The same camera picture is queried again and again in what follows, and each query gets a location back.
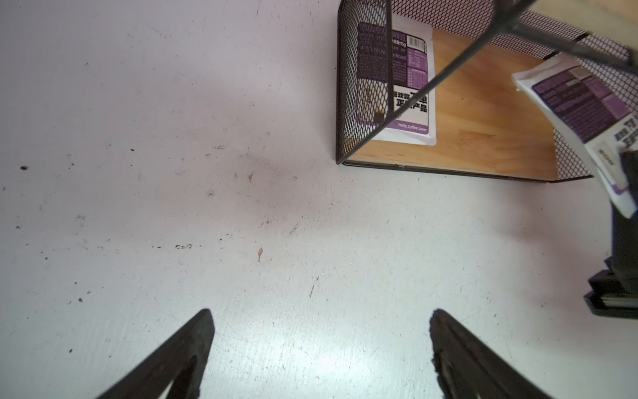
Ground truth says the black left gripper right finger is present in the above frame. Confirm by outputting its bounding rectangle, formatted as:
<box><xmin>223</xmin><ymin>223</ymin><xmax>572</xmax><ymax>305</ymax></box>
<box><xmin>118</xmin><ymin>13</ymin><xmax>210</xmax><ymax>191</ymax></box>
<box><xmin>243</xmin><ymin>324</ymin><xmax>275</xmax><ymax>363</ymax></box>
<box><xmin>430</xmin><ymin>309</ymin><xmax>548</xmax><ymax>398</ymax></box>

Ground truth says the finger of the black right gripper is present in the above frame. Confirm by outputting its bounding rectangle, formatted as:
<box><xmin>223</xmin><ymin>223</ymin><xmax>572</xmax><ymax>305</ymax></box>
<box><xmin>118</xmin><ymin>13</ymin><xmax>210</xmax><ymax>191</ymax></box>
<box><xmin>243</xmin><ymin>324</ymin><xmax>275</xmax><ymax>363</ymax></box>
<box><xmin>584</xmin><ymin>149</ymin><xmax>638</xmax><ymax>320</ymax></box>

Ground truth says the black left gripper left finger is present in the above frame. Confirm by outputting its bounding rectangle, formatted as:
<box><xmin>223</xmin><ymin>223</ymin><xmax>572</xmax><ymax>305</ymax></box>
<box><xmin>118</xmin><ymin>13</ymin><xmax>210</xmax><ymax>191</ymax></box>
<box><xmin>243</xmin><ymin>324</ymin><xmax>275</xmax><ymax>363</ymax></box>
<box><xmin>100</xmin><ymin>309</ymin><xmax>215</xmax><ymax>399</ymax></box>

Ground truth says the purple coffee bag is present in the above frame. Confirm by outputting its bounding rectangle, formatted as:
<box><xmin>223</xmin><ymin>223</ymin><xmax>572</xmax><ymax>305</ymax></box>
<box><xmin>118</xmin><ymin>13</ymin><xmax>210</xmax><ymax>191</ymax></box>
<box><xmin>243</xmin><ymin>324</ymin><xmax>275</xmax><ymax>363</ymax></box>
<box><xmin>355</xmin><ymin>14</ymin><xmax>437</xmax><ymax>146</ymax></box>
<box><xmin>512</xmin><ymin>53</ymin><xmax>637</xmax><ymax>219</ymax></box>

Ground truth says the black wire wooden shelf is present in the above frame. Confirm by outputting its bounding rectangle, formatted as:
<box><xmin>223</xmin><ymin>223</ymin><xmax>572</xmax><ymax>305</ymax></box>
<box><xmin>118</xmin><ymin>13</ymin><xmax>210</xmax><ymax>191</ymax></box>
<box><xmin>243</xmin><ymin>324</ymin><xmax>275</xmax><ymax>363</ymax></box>
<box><xmin>335</xmin><ymin>1</ymin><xmax>637</xmax><ymax>182</ymax></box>

